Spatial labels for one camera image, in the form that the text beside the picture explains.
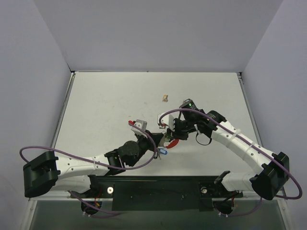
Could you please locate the key with blue tag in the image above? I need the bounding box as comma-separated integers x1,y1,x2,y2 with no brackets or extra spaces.
159,148,168,155

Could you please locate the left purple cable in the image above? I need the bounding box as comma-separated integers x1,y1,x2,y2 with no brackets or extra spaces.
19,124,161,218

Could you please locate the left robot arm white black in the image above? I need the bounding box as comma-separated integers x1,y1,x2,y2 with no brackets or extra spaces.
23,131,164,198

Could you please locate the purple cable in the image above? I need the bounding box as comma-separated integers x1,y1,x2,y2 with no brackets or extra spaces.
158,108,302,218
19,124,161,218

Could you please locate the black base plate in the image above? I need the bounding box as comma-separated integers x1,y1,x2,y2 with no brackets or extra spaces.
71,175,243,212

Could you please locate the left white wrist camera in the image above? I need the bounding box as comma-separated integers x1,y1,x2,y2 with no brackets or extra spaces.
128,119,147,135

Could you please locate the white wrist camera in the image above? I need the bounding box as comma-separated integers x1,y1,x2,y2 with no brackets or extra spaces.
157,113,175,131
128,119,147,135

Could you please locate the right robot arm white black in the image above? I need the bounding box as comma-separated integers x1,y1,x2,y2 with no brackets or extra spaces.
157,99,289,200

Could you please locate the aluminium frame rail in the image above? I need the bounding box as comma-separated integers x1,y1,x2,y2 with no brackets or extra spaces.
28,179,288,201

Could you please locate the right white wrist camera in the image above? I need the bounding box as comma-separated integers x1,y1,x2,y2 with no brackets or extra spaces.
157,113,175,131

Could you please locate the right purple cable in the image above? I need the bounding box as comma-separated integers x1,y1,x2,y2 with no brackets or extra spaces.
158,108,302,218

